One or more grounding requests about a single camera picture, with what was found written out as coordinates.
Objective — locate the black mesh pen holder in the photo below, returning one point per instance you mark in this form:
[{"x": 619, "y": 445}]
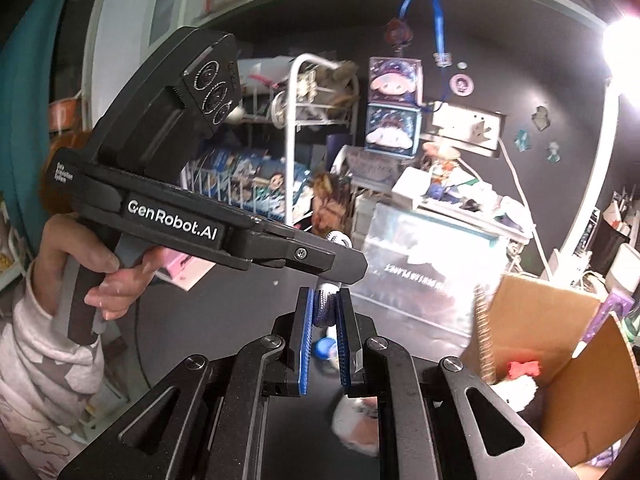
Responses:
[{"x": 620, "y": 230}]

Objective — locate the row of character cards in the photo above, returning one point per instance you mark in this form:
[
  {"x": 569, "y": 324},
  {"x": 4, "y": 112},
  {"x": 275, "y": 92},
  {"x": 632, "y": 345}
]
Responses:
[{"x": 250, "y": 175}]

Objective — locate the round character badge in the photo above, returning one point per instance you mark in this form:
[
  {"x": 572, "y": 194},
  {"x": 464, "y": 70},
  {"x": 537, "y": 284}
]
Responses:
[{"x": 462, "y": 84}]

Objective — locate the purple box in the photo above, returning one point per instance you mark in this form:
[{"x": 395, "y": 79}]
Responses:
[{"x": 607, "y": 320}]

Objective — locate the hanging brown doll figure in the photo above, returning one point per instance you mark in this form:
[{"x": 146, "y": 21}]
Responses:
[{"x": 399, "y": 35}]

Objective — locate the white cylinder container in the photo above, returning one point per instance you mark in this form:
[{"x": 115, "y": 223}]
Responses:
[{"x": 627, "y": 270}]

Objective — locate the person's left hand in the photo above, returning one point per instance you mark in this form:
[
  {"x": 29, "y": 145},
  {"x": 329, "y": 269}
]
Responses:
[{"x": 65, "y": 245}]

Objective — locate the teal figure wall sticker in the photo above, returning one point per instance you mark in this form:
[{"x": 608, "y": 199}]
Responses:
[{"x": 522, "y": 140}]

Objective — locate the pale figure wall sticker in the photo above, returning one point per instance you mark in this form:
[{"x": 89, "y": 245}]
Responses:
[{"x": 553, "y": 152}]

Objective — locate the person's left forearm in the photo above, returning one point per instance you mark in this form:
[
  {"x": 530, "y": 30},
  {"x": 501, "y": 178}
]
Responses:
[{"x": 40, "y": 375}]

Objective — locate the pink tissue box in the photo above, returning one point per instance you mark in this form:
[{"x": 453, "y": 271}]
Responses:
[{"x": 175, "y": 270}]

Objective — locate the brown picture stand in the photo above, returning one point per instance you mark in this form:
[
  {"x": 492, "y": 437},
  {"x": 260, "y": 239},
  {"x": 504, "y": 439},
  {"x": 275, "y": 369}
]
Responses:
[{"x": 332, "y": 200}]

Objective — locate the brown cardboard box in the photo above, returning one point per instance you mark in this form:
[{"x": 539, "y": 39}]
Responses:
[{"x": 545, "y": 325}]

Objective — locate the grey wall sticker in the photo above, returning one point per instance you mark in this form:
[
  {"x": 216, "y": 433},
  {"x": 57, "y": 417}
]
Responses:
[{"x": 540, "y": 117}]

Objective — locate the carousel figurine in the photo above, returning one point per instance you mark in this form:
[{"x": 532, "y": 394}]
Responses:
[{"x": 442, "y": 165}]

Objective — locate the white plush with red bow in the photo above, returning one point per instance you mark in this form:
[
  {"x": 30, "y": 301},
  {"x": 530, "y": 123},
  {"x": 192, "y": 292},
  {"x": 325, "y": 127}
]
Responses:
[{"x": 517, "y": 385}]

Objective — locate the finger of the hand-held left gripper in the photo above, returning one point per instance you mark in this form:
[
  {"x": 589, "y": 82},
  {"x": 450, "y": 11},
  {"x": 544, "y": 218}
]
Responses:
[
  {"x": 320, "y": 260},
  {"x": 300, "y": 235}
]

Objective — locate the clear plastic bag bow print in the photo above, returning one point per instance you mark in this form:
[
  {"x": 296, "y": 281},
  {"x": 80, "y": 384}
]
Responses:
[{"x": 430, "y": 260}]

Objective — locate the teal curtain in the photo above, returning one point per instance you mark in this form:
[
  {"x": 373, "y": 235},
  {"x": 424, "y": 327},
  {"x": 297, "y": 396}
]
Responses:
[{"x": 30, "y": 85}]

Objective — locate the white desk lamp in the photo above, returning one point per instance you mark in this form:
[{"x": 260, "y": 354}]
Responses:
[{"x": 595, "y": 160}]

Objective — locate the white wall socket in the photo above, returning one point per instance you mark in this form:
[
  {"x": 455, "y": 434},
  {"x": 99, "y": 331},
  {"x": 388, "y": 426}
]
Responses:
[{"x": 467, "y": 127}]

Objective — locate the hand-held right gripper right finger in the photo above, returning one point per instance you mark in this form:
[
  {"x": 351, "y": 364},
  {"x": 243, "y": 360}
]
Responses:
[{"x": 345, "y": 345}]

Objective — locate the white tray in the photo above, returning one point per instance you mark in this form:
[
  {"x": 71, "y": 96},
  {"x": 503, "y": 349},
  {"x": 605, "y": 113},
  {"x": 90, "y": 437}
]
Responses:
[{"x": 415, "y": 185}]

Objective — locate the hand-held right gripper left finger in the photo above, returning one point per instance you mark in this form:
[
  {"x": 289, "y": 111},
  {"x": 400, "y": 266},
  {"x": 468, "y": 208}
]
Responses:
[{"x": 307, "y": 345}]

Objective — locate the blue character box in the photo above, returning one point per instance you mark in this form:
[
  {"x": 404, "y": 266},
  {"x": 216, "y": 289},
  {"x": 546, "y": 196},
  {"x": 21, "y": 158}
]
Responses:
[{"x": 393, "y": 130}]

